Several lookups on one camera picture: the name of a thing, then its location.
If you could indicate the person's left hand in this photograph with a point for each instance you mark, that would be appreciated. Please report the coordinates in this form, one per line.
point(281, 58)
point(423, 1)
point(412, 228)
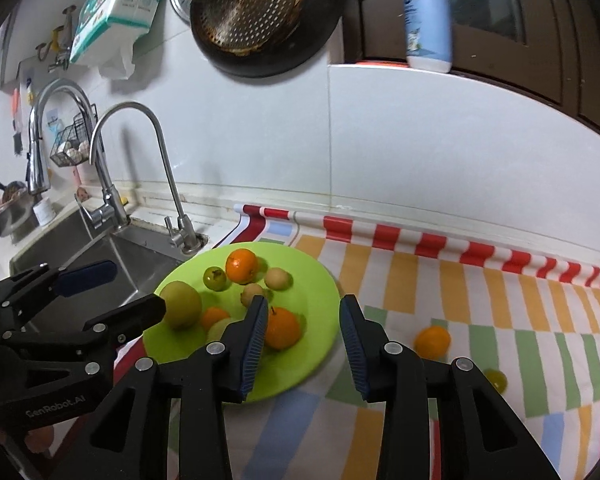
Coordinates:
point(40, 440)

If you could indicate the tangerine with green stem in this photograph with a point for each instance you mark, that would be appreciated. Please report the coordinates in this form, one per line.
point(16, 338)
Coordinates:
point(281, 328)

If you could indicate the small tan longan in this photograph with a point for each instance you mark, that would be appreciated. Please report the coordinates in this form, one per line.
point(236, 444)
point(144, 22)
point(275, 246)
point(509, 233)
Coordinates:
point(252, 292)
point(278, 278)

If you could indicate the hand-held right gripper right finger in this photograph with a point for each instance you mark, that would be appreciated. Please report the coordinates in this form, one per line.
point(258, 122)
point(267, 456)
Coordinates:
point(352, 345)

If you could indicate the dark wooden window frame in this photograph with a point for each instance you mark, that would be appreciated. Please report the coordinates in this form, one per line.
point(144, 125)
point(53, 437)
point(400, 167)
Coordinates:
point(530, 60)

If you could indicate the stainless steel sink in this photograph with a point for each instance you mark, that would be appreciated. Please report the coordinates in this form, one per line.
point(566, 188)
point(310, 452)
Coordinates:
point(130, 265)

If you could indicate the large yellow-green pear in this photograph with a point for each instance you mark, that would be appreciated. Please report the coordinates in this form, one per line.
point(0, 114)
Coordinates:
point(181, 305)

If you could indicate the green apple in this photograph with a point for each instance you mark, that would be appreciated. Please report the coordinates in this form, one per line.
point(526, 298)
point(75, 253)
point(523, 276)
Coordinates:
point(219, 331)

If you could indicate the green tomato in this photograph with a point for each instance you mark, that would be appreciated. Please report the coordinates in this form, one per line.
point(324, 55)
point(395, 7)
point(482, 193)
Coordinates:
point(214, 277)
point(497, 379)

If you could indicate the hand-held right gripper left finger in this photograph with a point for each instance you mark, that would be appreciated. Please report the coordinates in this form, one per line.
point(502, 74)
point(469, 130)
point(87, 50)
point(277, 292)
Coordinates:
point(255, 345)

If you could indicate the white pump soap bottle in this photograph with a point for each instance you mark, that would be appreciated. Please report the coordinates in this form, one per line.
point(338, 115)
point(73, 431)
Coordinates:
point(427, 25)

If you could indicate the green plate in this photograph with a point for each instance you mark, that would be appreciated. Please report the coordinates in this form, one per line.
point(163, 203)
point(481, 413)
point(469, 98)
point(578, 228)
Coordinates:
point(300, 375)

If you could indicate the steel pot beside sink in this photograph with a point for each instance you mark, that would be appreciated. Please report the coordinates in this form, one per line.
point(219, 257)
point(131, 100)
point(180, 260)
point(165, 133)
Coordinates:
point(10, 212)

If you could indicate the orange tangerine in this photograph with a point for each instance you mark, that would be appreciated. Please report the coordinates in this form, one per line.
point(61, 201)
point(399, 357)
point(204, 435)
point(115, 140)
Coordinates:
point(432, 342)
point(215, 316)
point(241, 265)

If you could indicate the green paper towel package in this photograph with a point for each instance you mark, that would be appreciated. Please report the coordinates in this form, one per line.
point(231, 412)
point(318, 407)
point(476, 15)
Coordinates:
point(115, 5)

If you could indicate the large chrome faucet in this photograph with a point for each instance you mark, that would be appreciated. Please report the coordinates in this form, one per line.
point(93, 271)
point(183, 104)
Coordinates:
point(35, 150)

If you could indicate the thin gooseneck faucet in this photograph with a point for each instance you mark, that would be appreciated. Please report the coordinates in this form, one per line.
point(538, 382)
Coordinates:
point(165, 160)

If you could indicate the black frying pan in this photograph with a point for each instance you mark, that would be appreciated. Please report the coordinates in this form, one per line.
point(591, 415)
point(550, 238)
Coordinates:
point(310, 40)

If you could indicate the striped colourful tablecloth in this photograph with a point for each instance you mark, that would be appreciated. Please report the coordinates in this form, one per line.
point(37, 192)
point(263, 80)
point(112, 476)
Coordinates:
point(480, 300)

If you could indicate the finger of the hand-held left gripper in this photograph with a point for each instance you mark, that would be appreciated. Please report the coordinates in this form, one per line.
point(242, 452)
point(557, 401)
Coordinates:
point(87, 275)
point(135, 312)

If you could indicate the small white cup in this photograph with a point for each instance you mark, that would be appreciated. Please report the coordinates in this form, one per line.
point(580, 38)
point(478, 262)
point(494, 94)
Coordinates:
point(44, 210)

